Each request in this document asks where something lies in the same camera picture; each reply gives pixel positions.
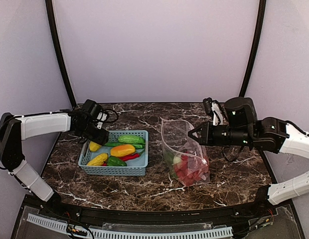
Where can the red toy lychee bunch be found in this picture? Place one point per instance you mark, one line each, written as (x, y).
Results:
(193, 170)

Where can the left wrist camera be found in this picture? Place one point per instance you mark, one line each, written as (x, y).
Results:
(101, 118)

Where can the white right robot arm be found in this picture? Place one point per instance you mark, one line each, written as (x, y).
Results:
(237, 125)

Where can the orange yellow toy mango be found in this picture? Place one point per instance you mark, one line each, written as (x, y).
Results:
(122, 150)

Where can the red toy chili pepper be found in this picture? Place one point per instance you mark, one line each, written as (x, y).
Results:
(127, 158)

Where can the black front rail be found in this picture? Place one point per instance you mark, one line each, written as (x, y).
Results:
(238, 216)

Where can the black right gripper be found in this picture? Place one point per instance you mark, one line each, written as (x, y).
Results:
(206, 133)

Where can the black left corner frame post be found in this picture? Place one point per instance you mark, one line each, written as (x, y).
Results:
(58, 52)

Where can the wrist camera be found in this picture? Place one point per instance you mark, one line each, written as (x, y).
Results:
(215, 110)
(101, 118)

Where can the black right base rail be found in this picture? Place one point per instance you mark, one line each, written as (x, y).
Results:
(267, 165)

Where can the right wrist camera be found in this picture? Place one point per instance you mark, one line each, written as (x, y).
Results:
(215, 110)

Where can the light blue plastic basket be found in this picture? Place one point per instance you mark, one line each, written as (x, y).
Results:
(135, 167)

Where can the green toy bell pepper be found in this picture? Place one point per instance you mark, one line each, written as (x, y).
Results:
(114, 161)

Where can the black corner frame post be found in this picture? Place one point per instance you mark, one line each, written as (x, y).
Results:
(254, 47)
(58, 52)

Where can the clear zip top bag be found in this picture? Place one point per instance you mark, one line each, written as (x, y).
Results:
(174, 139)

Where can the white slotted cable duct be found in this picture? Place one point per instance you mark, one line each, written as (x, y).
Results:
(121, 231)

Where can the black right corner frame post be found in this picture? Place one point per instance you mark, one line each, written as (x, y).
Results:
(254, 47)

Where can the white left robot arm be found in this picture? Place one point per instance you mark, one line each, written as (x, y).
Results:
(86, 122)

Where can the green toy bitter gourd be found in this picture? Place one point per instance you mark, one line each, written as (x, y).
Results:
(131, 139)

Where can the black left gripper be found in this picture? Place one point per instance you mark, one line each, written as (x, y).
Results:
(95, 134)

